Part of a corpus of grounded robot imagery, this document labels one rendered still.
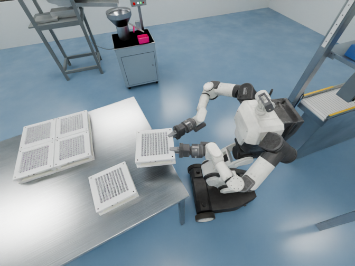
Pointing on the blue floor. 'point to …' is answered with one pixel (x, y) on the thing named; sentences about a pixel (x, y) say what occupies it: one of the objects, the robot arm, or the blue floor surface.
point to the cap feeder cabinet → (137, 59)
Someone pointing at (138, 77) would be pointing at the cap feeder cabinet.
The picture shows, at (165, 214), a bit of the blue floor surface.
